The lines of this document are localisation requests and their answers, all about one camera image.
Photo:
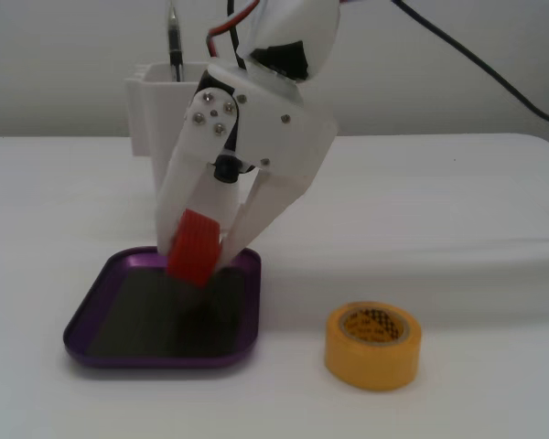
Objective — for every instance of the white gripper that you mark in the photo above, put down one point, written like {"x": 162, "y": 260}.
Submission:
{"x": 281, "y": 130}

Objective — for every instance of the red ribbed cube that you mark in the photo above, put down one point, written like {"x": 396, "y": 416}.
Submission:
{"x": 194, "y": 249}

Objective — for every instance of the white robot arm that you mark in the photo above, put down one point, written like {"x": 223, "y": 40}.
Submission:
{"x": 297, "y": 23}

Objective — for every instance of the white plastic box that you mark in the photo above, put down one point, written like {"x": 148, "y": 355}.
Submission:
{"x": 148, "y": 114}

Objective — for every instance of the small black round plug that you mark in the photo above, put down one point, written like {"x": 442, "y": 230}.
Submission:
{"x": 226, "y": 170}

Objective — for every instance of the black clear ballpoint pen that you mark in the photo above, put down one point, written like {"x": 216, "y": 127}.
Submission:
{"x": 175, "y": 41}

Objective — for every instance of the purple metal tray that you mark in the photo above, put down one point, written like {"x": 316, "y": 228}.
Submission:
{"x": 155, "y": 320}

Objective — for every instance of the yellow masking tape roll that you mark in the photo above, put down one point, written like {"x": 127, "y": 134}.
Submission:
{"x": 370, "y": 361}

